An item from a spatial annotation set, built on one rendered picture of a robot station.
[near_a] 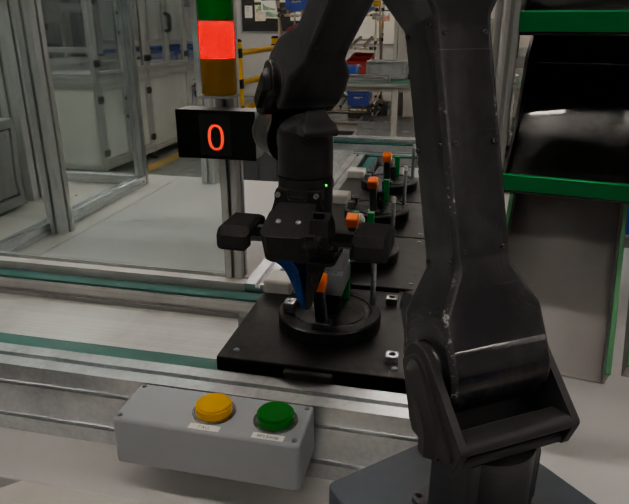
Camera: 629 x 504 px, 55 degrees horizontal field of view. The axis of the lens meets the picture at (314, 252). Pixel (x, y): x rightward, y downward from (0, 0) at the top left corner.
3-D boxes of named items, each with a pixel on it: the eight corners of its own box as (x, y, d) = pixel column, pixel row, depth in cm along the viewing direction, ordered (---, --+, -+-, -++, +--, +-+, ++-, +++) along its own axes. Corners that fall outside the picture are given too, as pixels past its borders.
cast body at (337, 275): (341, 297, 78) (342, 246, 76) (308, 294, 79) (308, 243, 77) (352, 272, 86) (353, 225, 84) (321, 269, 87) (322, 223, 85)
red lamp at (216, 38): (228, 59, 83) (226, 21, 82) (194, 58, 84) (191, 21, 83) (240, 57, 88) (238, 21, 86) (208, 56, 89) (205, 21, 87)
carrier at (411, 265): (422, 302, 94) (427, 226, 90) (274, 288, 99) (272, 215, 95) (429, 249, 116) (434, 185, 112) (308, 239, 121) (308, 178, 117)
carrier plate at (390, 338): (409, 394, 71) (410, 378, 70) (216, 369, 76) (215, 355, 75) (421, 306, 93) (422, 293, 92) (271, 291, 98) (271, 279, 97)
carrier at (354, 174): (435, 212, 139) (439, 158, 134) (332, 205, 144) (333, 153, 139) (438, 185, 161) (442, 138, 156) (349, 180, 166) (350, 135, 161)
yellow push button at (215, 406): (225, 431, 64) (224, 415, 64) (190, 426, 65) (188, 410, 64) (238, 409, 68) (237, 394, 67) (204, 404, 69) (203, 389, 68)
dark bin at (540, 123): (634, 205, 61) (650, 144, 56) (500, 192, 66) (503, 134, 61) (638, 66, 78) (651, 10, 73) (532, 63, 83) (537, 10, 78)
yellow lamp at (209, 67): (229, 96, 85) (228, 59, 83) (196, 95, 86) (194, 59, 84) (241, 92, 90) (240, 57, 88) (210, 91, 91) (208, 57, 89)
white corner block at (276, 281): (291, 306, 93) (291, 282, 91) (263, 304, 94) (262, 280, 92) (298, 294, 97) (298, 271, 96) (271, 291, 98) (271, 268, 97)
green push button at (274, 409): (288, 441, 63) (288, 425, 62) (252, 435, 64) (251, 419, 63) (298, 418, 66) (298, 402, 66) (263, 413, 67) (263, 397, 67)
